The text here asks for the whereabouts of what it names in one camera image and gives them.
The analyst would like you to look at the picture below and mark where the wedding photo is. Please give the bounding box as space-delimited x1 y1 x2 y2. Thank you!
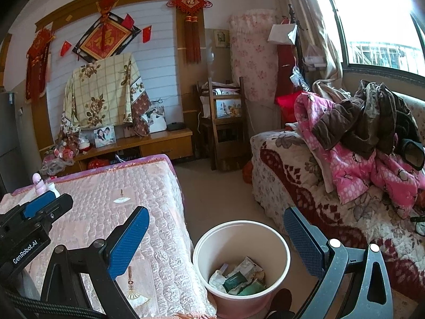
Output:
146 106 167 134

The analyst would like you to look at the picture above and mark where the black cloth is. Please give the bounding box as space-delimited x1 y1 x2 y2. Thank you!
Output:
397 138 425 170

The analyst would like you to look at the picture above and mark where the red floral sofa blanket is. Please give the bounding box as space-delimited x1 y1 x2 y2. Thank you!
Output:
250 129 425 303

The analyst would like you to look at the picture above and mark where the floral cloth cover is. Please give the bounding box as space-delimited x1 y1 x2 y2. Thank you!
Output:
60 53 151 137

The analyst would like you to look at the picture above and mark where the photo on chair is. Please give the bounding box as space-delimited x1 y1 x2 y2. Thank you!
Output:
216 99 242 118

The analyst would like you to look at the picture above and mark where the white paper bag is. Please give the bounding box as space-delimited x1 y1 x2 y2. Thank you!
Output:
267 23 298 45

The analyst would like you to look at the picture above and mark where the framed red diamond decoration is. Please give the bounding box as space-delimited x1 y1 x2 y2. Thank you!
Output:
72 11 142 63

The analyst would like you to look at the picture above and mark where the red garment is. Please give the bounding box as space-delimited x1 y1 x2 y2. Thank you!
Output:
277 43 303 97

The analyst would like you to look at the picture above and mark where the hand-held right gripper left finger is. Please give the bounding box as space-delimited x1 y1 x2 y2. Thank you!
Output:
40 206 151 319

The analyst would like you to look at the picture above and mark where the grey refrigerator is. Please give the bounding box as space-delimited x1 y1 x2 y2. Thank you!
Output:
0 91 22 193

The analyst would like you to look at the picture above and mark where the small wall picture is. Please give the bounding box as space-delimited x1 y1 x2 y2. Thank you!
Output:
213 29 230 48

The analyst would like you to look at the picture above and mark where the wooden cabinet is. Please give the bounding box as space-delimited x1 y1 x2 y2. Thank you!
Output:
45 128 194 177

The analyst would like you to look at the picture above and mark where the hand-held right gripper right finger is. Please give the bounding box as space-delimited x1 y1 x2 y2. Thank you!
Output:
283 207 394 319

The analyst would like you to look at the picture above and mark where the wooden chair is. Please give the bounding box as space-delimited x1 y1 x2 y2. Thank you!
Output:
194 77 253 170

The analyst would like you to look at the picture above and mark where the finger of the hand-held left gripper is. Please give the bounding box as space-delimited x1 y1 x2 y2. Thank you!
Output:
22 191 57 220
43 193 74 227

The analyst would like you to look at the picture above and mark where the brown jacket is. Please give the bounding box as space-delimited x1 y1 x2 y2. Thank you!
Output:
313 80 425 160

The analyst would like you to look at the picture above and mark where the white plastic bin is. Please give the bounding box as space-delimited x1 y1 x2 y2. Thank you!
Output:
193 220 291 309

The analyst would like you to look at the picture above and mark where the air conditioner with floral cover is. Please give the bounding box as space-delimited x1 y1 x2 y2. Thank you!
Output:
227 9 279 102

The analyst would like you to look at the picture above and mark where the pink insulated bottle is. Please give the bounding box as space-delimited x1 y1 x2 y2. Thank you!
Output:
31 173 47 195

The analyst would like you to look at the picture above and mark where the framed couple photo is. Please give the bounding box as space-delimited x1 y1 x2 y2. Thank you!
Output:
94 125 117 148

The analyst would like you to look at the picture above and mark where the pile of red knick-knacks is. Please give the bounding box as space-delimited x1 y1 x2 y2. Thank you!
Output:
41 133 92 177

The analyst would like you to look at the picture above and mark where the red knot hanging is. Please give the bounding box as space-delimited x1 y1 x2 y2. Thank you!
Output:
167 0 212 64

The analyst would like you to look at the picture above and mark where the red tasselled wall hanging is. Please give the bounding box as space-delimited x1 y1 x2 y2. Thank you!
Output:
26 28 55 102

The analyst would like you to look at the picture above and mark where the pink quilted bed cover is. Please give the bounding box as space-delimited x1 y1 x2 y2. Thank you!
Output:
0 154 216 319

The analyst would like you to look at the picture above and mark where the beige curtain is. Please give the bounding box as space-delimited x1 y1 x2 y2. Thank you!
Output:
272 0 344 94

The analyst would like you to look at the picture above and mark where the pink spotted garment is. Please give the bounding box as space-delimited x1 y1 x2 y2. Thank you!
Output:
294 92 422 218

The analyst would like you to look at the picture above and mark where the black braided cable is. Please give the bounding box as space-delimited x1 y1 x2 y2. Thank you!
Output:
0 286 103 319

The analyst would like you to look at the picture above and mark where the window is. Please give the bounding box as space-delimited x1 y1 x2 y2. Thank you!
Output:
304 0 425 83

